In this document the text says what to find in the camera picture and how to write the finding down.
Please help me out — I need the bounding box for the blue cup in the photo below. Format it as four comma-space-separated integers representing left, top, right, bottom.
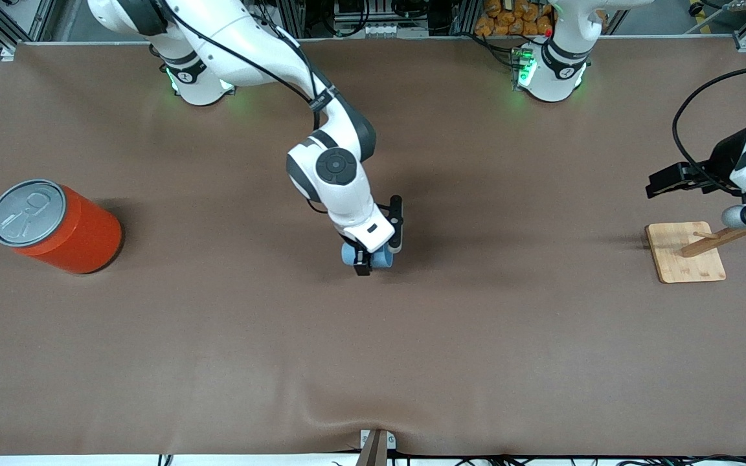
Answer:
341, 241, 395, 270

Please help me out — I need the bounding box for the wooden cup stand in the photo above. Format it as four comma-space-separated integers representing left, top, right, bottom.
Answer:
645, 221, 746, 284

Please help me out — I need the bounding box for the brown table cover cloth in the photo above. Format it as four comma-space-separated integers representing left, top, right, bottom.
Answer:
0, 36, 746, 458

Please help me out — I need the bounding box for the metal table edge clamp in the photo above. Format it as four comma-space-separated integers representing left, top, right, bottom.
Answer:
356, 428, 397, 466

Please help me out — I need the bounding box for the white power strip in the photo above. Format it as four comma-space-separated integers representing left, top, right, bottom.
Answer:
339, 22, 430, 38

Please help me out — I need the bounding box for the orange packets pile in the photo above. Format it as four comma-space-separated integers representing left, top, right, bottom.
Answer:
474, 0, 556, 37

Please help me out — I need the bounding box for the red can with grey lid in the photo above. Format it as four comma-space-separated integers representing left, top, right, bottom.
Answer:
0, 179, 124, 276

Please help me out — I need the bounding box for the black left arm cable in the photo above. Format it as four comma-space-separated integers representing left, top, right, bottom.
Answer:
672, 63, 746, 195

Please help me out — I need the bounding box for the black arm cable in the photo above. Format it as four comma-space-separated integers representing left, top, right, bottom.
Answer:
672, 63, 746, 195
156, 0, 323, 130

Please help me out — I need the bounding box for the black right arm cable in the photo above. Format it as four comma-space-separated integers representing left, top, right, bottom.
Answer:
156, 0, 323, 130

